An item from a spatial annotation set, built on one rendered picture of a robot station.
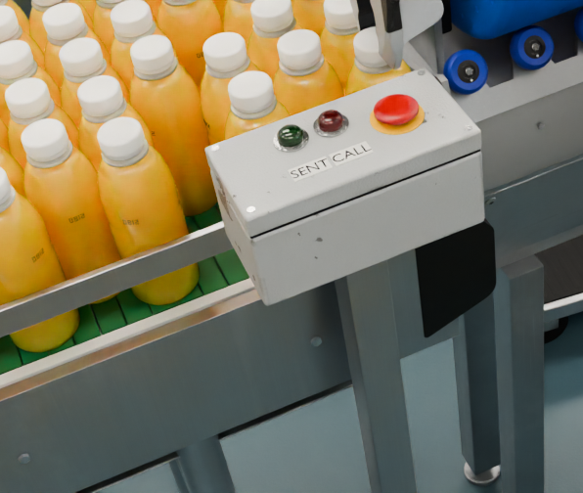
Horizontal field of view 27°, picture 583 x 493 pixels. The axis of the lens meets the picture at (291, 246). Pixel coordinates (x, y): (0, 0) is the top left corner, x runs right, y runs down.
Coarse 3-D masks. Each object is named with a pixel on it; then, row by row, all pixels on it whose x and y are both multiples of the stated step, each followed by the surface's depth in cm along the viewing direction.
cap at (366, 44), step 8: (360, 32) 109; (368, 32) 109; (376, 32) 109; (360, 40) 109; (368, 40) 109; (376, 40) 108; (360, 48) 108; (368, 48) 108; (376, 48) 107; (360, 56) 108; (368, 56) 108; (376, 56) 108; (368, 64) 108; (376, 64) 108; (384, 64) 108
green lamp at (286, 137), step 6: (288, 126) 98; (294, 126) 98; (282, 132) 97; (288, 132) 97; (294, 132) 97; (300, 132) 97; (282, 138) 97; (288, 138) 97; (294, 138) 97; (300, 138) 97; (282, 144) 97; (288, 144) 97; (294, 144) 97
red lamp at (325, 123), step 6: (324, 114) 98; (330, 114) 98; (336, 114) 98; (318, 120) 98; (324, 120) 98; (330, 120) 97; (336, 120) 98; (342, 120) 98; (318, 126) 98; (324, 126) 98; (330, 126) 97; (336, 126) 98
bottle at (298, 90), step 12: (324, 60) 111; (276, 72) 113; (288, 72) 110; (300, 72) 110; (312, 72) 110; (324, 72) 111; (276, 84) 112; (288, 84) 111; (300, 84) 110; (312, 84) 110; (324, 84) 111; (336, 84) 112; (276, 96) 112; (288, 96) 111; (300, 96) 111; (312, 96) 111; (324, 96) 111; (336, 96) 112; (288, 108) 112; (300, 108) 111; (312, 108) 111
